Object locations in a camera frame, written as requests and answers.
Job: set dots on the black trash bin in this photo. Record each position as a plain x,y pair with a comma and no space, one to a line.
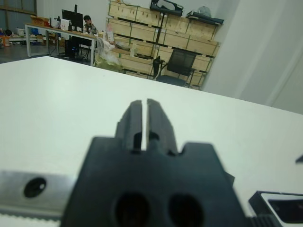
156,67

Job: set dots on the light wooden crate stack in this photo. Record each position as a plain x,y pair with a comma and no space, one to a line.
142,30

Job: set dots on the black case on crates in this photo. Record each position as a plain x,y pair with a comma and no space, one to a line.
165,7

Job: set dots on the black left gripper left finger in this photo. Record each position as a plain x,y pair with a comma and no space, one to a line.
132,123

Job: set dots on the black desk chair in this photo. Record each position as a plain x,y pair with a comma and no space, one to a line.
85,43

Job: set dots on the orange cardboard box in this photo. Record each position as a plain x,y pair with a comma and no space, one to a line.
39,21

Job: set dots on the black office chair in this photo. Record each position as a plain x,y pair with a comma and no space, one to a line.
181,60

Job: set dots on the black computer tower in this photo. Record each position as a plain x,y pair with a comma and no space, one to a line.
72,47

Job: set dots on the black computer monitor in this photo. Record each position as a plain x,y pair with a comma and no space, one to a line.
72,19

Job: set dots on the yellow-green plastic bag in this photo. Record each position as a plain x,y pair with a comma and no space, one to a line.
109,62

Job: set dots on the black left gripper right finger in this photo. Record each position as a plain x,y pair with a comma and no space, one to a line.
161,127

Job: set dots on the black box lid with picture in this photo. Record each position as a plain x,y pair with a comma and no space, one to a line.
284,208

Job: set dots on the seated person at desk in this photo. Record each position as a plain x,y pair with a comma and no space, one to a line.
88,23

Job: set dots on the flat black tray on crates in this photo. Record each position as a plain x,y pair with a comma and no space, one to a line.
206,20

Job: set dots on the white office desk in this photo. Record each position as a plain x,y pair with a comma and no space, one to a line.
47,28

